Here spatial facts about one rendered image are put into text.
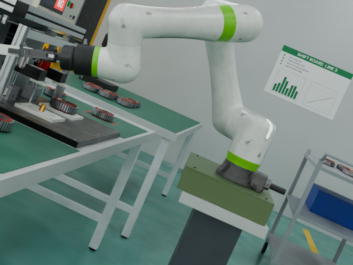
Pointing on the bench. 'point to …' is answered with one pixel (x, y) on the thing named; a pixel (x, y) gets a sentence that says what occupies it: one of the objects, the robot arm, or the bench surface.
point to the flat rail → (48, 39)
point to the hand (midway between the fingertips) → (7, 49)
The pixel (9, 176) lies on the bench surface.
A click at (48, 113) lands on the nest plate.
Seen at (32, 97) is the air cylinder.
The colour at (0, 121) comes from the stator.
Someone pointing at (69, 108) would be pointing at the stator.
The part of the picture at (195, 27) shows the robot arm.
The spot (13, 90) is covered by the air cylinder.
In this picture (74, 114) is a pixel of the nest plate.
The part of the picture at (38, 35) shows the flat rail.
